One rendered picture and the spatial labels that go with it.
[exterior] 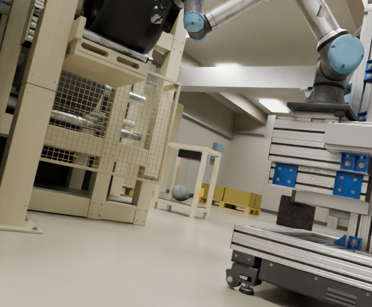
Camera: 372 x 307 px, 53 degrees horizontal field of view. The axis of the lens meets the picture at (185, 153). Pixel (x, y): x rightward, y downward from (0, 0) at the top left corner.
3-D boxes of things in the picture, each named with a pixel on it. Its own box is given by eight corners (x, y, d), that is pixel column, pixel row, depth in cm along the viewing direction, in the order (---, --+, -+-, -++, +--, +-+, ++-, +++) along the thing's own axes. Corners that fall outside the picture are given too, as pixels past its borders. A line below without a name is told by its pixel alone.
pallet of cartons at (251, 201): (263, 216, 924) (266, 196, 928) (245, 214, 839) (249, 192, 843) (213, 204, 1007) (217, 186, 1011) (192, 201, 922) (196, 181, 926)
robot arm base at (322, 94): (348, 117, 146) (352, 93, 146) (340, 106, 133) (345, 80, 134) (310, 115, 154) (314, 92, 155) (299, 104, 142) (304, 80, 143)
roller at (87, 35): (77, 34, 168) (78, 38, 165) (80, 25, 166) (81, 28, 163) (143, 61, 187) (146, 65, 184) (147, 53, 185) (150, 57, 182)
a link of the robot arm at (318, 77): (340, 93, 150) (345, 61, 151) (350, 83, 136) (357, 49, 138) (309, 88, 151) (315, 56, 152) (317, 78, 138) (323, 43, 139)
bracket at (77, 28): (75, 36, 159) (80, 15, 160) (51, 53, 192) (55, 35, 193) (83, 39, 161) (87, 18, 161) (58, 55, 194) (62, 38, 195)
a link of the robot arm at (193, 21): (204, 36, 146) (205, 10, 147) (203, 23, 135) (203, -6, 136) (184, 36, 147) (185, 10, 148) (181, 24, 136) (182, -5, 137)
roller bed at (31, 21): (24, 39, 194) (38, -15, 197) (19, 44, 207) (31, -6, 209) (61, 53, 205) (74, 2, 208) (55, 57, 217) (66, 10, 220)
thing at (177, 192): (192, 218, 406) (207, 147, 413) (150, 207, 440) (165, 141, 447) (208, 220, 434) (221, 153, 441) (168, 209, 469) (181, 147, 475)
